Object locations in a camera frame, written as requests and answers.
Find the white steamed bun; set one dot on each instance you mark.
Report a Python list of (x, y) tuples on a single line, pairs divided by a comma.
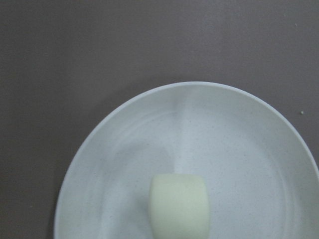
[(179, 207)]

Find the round cream plate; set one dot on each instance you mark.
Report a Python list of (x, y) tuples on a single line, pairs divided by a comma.
[(262, 180)]

